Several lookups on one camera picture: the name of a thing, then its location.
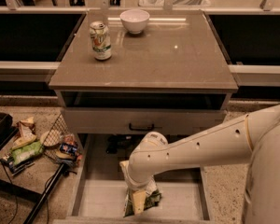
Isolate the green and white soda can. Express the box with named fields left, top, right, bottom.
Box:
left=90, top=21, right=112, bottom=61

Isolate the closed grey top drawer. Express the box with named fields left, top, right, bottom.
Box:
left=62, top=107, right=226, bottom=135

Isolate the white orange snack bag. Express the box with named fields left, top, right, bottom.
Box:
left=11, top=117, right=36, bottom=150

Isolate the black drawer handle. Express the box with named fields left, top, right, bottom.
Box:
left=129, top=123, right=155, bottom=132

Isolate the light green snack bag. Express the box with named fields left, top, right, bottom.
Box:
left=11, top=141, right=44, bottom=165

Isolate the white ceramic bowl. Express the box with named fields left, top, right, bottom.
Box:
left=119, top=9, right=150, bottom=34

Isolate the black object under cabinet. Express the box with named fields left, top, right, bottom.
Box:
left=105, top=134, right=143, bottom=154

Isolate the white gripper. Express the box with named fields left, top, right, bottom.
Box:
left=119, top=161, right=153, bottom=215

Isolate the open grey middle drawer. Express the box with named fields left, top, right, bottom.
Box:
left=54, top=134, right=216, bottom=224

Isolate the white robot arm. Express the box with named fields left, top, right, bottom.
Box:
left=120, top=105, right=280, bottom=224

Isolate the wire mesh basket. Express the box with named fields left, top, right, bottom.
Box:
left=40, top=115, right=82, bottom=167

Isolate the green jalapeno chip bag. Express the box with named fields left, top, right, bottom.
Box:
left=123, top=178, right=161, bottom=217

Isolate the grey drawer cabinet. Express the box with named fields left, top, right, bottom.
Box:
left=48, top=9, right=239, bottom=142

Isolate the blue snack packet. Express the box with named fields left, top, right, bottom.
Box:
left=59, top=143, right=77, bottom=156

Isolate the round tan snack lid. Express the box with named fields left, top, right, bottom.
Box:
left=40, top=130, right=61, bottom=147

